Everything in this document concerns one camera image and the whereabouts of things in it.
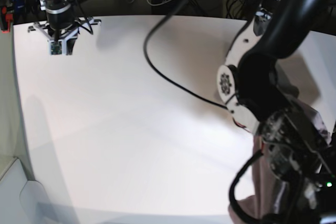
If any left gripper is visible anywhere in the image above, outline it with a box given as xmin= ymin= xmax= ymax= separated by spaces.
xmin=260 ymin=104 xmax=333 ymax=223

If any mauve t-shirt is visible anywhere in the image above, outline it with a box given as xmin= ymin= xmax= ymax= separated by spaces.
xmin=227 ymin=98 xmax=332 ymax=224

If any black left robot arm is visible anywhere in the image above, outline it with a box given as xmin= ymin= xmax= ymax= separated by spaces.
xmin=217 ymin=0 xmax=335 ymax=223

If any red and black clamp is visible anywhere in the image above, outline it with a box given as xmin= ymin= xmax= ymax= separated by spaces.
xmin=1 ymin=0 xmax=19 ymax=33

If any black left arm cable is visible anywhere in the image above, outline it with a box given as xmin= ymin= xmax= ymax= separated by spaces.
xmin=143 ymin=0 xmax=229 ymax=111

